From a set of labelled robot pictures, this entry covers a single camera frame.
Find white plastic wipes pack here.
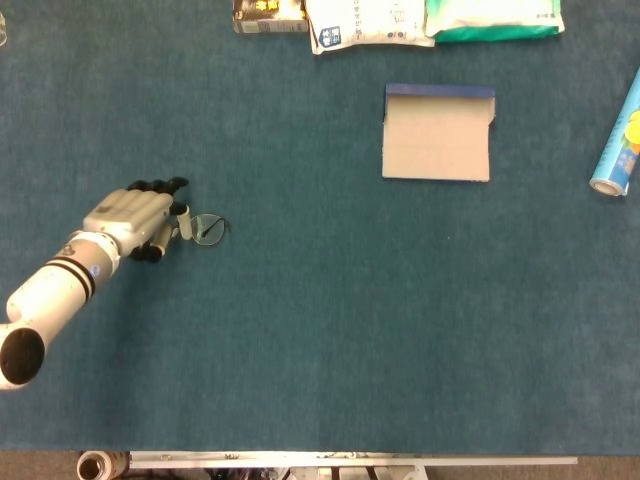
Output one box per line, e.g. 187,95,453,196
304,0,437,56

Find aluminium table edge rail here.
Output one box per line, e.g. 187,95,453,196
127,450,580,471

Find thin metal-frame eyeglasses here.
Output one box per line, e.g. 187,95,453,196
189,212,232,248

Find blue felt table cloth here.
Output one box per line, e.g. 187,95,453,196
0,0,640,456

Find open cardboard box, blue outside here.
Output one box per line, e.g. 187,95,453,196
381,82,497,183

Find brown tape roll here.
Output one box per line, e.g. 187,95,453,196
76,450,130,480

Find green wet wipes pack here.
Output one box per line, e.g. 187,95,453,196
424,0,566,43

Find blue cling film roll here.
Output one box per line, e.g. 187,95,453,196
588,64,640,198

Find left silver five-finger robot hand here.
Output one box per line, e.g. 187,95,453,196
82,176,192,264

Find small black carton box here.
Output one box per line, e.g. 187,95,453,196
232,0,310,35

